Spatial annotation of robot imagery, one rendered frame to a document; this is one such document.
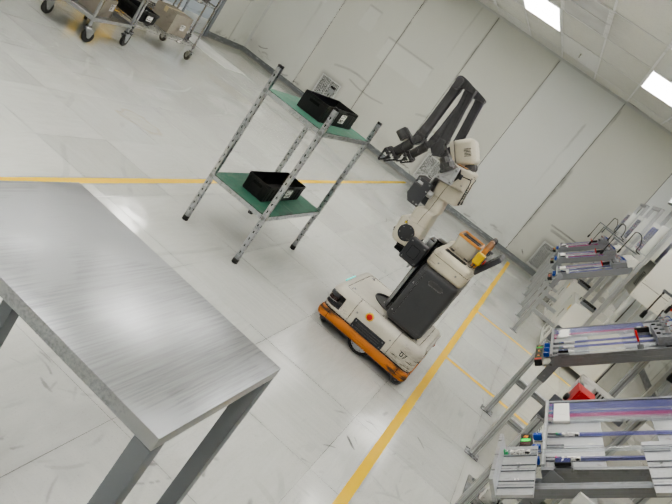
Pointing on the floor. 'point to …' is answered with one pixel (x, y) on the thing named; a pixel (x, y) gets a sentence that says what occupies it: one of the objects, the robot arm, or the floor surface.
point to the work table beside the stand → (124, 328)
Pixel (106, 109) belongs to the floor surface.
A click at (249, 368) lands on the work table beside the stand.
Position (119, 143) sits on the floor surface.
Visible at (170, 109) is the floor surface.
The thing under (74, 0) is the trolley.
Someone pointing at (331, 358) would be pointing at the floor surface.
